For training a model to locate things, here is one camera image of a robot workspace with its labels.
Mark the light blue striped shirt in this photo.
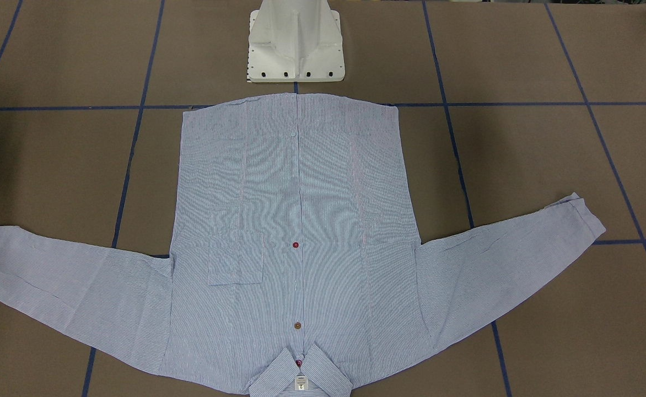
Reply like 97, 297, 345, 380
0, 93, 606, 396

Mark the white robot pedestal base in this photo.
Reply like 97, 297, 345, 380
247, 1, 346, 83

